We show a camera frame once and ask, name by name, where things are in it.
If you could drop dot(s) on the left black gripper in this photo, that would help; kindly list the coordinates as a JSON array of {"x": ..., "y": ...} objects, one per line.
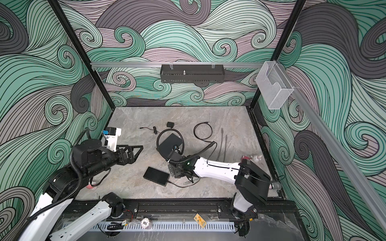
[{"x": 132, "y": 157}]

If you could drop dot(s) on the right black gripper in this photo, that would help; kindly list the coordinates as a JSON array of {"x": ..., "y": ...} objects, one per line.
[{"x": 173, "y": 171}]

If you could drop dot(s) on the small black ribbed switch box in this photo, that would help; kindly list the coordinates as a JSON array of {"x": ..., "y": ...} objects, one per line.
[{"x": 156, "y": 176}]

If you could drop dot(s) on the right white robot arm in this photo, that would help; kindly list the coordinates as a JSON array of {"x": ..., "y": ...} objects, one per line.
[{"x": 251, "y": 182}]

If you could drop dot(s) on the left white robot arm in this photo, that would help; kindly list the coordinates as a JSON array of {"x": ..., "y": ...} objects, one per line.
[{"x": 87, "y": 159}]

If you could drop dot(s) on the yellow tag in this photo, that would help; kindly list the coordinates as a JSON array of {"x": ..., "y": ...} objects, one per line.
[{"x": 200, "y": 221}]

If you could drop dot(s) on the pink toy with white bunny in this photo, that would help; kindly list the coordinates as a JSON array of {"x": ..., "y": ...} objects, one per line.
[{"x": 257, "y": 158}]

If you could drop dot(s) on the glittery microphone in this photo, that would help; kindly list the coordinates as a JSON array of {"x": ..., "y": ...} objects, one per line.
[{"x": 275, "y": 186}]

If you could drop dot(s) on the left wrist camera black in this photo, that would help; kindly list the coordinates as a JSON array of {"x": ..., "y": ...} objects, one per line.
[{"x": 111, "y": 135}]

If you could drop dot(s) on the large black switch box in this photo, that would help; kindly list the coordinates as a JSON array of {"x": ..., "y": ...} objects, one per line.
[{"x": 168, "y": 148}]

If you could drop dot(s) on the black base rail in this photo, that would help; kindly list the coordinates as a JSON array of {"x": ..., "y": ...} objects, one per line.
[{"x": 216, "y": 207}]

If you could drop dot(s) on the black wall power adapter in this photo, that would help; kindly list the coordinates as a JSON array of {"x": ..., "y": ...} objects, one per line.
[{"x": 170, "y": 124}]

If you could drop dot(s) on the white slotted cable duct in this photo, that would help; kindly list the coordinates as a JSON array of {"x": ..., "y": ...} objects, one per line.
[{"x": 227, "y": 227}]

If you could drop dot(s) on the black corner frame post left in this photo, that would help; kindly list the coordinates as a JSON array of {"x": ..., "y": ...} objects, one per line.
[{"x": 58, "y": 11}]

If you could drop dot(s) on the black corner frame post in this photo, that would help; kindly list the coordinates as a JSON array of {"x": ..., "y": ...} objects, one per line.
[
  {"x": 58, "y": 11},
  {"x": 288, "y": 28}
]

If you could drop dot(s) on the black perforated wall tray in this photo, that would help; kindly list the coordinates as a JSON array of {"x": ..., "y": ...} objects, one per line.
[{"x": 197, "y": 74}]

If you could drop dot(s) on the black corner frame post right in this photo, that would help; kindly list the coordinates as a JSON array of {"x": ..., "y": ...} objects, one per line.
[{"x": 288, "y": 28}]

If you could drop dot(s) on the aluminium wall rail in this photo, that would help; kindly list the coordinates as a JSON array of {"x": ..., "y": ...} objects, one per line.
[{"x": 138, "y": 64}]

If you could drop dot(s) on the clear plastic wall bin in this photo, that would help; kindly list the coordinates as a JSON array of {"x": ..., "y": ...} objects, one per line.
[{"x": 274, "y": 85}]

